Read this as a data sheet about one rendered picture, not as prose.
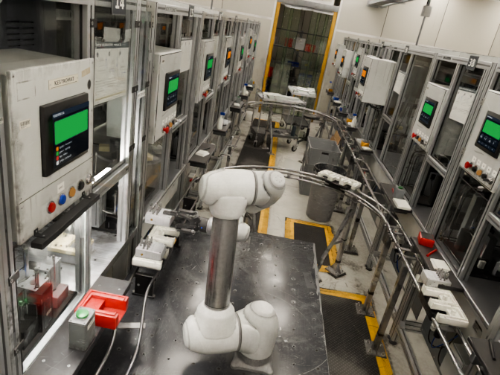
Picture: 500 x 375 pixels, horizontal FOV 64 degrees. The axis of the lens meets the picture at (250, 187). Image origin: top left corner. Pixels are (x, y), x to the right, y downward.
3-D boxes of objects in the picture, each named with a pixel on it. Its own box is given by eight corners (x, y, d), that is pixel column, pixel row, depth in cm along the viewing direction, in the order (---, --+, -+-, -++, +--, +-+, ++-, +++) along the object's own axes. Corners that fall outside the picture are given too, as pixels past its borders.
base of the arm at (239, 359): (274, 338, 188) (276, 329, 186) (272, 376, 167) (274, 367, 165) (236, 331, 188) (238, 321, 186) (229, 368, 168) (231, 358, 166)
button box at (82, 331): (85, 351, 135) (85, 324, 131) (62, 347, 136) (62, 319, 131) (96, 335, 143) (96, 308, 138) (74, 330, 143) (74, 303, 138)
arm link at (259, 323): (278, 359, 169) (289, 318, 161) (237, 364, 163) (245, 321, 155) (266, 331, 183) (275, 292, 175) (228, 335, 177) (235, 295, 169)
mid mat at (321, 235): (341, 275, 372) (341, 274, 371) (283, 264, 373) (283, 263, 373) (331, 226, 464) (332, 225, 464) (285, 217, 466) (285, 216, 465)
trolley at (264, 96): (252, 148, 699) (262, 92, 662) (245, 138, 749) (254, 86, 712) (299, 152, 722) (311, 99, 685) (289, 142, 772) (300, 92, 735)
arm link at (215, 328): (239, 360, 161) (184, 366, 154) (228, 336, 176) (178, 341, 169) (262, 175, 143) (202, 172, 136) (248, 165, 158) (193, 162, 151)
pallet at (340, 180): (315, 181, 362) (318, 171, 359) (322, 178, 373) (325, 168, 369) (352, 196, 344) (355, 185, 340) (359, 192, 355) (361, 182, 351)
